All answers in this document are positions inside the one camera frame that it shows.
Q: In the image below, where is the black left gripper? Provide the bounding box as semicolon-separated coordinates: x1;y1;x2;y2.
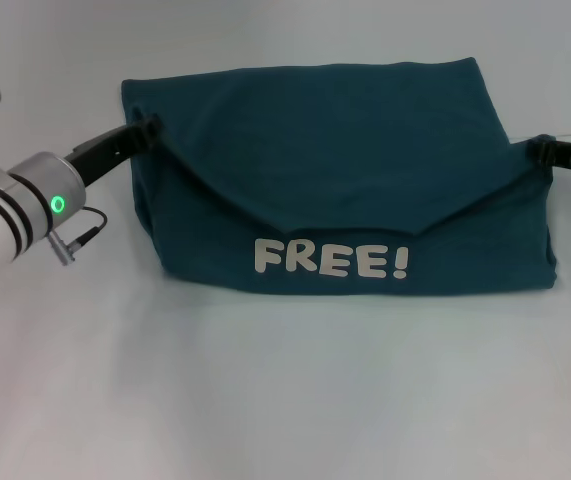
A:
63;114;162;190

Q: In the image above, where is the left arm cable with plug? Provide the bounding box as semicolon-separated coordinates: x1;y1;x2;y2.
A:
47;206;109;267

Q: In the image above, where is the teal blue t-shirt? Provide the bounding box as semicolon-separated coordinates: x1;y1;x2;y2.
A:
119;56;562;297

